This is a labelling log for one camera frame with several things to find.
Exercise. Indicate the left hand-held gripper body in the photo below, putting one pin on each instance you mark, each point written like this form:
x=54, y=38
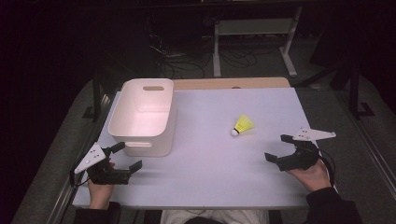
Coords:
x=107, y=175

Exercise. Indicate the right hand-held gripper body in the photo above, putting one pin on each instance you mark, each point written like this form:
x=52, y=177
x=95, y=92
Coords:
x=300, y=155

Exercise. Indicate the white plastic bin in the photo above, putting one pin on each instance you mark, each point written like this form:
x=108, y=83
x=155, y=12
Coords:
x=143, y=118

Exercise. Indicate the yellow shuttlecock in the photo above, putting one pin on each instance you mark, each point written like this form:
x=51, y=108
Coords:
x=243, y=123

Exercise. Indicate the person's left hand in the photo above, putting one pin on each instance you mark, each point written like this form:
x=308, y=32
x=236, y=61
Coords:
x=100, y=194

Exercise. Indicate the person's right hand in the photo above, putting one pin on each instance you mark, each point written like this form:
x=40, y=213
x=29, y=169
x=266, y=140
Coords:
x=311, y=179

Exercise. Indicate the black metal stand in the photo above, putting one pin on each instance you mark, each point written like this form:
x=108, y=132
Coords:
x=355, y=93
x=96, y=96

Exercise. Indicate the white table board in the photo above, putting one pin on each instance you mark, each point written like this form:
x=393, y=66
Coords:
x=205, y=168

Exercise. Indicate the person's legs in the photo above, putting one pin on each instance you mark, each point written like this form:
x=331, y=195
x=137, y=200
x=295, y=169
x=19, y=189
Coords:
x=214, y=216

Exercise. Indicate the wooden table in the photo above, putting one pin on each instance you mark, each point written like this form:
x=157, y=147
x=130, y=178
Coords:
x=218, y=83

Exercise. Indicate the metal rail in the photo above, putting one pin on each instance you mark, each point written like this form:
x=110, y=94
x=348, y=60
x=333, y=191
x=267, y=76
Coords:
x=67, y=189
x=373, y=155

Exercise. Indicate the white metal desk frame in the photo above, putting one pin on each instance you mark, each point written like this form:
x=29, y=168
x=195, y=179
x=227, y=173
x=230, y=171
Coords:
x=255, y=26

